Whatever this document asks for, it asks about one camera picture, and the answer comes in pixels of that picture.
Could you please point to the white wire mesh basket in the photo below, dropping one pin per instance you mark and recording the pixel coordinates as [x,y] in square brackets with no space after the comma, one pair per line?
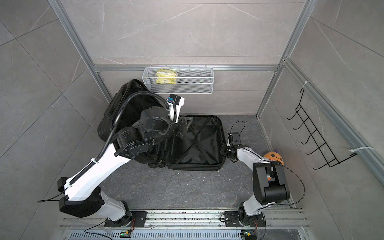
[191,80]

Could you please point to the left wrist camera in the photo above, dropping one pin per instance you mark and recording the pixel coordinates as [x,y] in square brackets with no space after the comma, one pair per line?
[175,104]

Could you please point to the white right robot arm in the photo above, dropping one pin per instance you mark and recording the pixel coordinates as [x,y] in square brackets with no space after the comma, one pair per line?
[270,185]

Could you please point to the aluminium frame profiles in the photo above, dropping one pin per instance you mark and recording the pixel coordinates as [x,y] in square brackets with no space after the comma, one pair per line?
[371,158]

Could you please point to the black wall hook rack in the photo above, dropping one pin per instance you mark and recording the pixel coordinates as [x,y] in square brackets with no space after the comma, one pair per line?
[316,137]

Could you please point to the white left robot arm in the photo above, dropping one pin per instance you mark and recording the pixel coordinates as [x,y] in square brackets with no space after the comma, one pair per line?
[81,193]

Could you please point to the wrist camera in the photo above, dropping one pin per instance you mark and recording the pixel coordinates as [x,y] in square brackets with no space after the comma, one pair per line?
[175,104]
[234,139]

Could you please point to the black hard-shell suitcase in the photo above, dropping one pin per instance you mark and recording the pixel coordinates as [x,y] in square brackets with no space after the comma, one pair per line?
[199,150]

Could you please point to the orange monster plush toy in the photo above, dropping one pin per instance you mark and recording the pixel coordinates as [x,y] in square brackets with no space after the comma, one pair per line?
[274,157]

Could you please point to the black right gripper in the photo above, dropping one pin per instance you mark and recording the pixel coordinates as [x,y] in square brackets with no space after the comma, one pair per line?
[223,151]

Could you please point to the yellow packet in basket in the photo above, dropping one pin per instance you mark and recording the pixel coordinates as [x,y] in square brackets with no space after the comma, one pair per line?
[164,76]

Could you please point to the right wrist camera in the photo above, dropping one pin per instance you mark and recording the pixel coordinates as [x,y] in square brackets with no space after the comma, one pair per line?
[234,139]

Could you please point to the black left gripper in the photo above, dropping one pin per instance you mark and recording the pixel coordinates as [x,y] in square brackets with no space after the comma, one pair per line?
[179,129]

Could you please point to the metal base rail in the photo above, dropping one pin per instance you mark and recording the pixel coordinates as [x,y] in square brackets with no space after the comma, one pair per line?
[272,224]

